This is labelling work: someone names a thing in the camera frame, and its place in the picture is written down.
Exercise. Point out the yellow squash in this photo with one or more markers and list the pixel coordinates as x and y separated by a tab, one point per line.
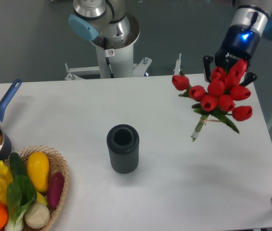
38	168

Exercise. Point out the small yellow pepper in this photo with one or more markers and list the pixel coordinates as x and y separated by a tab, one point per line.
5	172

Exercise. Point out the beige garlic bulb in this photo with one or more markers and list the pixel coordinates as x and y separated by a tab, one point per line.
37	216

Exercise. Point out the red tulip bouquet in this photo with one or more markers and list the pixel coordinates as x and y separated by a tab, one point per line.
217	102

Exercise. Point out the green bok choy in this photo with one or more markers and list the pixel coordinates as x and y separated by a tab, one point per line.
20	195

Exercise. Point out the dark green cucumber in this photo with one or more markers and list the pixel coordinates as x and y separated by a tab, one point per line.
17	166

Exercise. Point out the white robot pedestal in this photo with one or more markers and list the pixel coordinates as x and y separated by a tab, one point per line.
114	48

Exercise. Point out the purple eggplant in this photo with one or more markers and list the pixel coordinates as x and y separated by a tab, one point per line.
55	189

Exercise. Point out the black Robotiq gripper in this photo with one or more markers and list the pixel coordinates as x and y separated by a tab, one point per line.
239	43

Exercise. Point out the white metal base frame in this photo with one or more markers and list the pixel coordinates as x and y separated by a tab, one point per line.
82	71

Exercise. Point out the yellow banana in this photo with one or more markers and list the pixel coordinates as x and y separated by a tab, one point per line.
41	199

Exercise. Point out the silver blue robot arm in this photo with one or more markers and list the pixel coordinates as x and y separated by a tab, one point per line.
91	17

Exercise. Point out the dark grey ribbed vase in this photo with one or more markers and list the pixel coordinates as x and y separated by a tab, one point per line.
123	145

